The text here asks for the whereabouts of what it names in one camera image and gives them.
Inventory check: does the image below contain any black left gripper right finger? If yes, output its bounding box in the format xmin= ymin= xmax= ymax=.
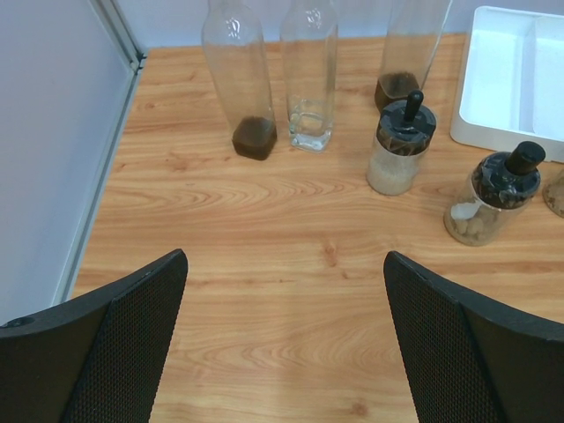
xmin=383 ymin=251 xmax=563 ymax=422

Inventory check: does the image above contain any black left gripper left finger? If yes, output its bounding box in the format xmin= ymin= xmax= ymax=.
xmin=1 ymin=249 xmax=189 ymax=422

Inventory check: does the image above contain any glass jar with brown lumps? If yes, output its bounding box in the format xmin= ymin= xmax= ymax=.
xmin=443 ymin=141 xmax=545 ymax=247

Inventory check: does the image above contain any black-lid glass condiment jar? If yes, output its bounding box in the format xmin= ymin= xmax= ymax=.
xmin=542 ymin=169 xmax=564 ymax=218

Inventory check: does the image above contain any glass jar with white granules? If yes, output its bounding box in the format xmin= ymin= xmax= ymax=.
xmin=366 ymin=90 xmax=437 ymax=196

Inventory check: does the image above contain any white divided organizer tray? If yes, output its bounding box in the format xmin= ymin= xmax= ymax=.
xmin=450 ymin=5 xmax=563 ymax=162

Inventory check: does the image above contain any tall bottle with dark sauce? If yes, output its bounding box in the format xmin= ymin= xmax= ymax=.
xmin=374 ymin=0 xmax=452 ymax=110

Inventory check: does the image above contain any oil bottle with dark sauce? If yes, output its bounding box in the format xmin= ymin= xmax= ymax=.
xmin=201 ymin=1 xmax=278 ymax=160

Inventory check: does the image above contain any clear empty oil bottle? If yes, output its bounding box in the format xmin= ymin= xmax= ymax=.
xmin=280 ymin=1 xmax=338 ymax=152

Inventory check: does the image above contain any aluminium frame post left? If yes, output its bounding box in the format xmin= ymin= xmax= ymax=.
xmin=51 ymin=1 xmax=147 ymax=305

